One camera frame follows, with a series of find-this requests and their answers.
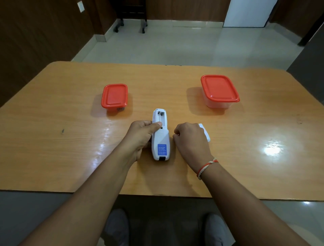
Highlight person's left hand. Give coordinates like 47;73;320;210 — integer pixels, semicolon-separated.
124;120;163;163

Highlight person's right hand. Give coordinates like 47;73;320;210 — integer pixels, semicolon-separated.
173;122;212;169

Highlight white handheld device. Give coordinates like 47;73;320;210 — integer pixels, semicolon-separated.
151;108;170;162

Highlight white battery cover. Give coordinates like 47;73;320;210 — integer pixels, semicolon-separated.
198;123;211;142

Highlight person's left forearm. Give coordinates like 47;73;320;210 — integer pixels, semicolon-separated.
19;150;137;246

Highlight person's right forearm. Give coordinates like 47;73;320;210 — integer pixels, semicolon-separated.
190;158;310;246

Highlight wooden table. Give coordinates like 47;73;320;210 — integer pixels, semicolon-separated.
0;61;324;202

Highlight red and white thread wristband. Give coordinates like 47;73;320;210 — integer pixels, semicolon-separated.
196;158;219;180

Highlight small red-lidded plastic container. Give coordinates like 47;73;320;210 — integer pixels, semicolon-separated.
101;84;128;112

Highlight large red-lidded plastic container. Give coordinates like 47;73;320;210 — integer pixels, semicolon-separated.
200;75;240;109

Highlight person's right shoe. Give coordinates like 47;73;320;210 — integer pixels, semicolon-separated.
204;213;234;246

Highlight person's shoe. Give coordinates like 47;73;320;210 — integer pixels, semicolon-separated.
204;213;234;246
102;209;129;246

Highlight person's left shoe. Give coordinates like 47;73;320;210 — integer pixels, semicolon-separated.
102;209;129;246

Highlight dark wooden wheeled furniture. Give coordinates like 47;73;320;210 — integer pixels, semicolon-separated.
109;0;148;34

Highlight white door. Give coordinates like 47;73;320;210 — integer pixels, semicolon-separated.
223;0;278;28

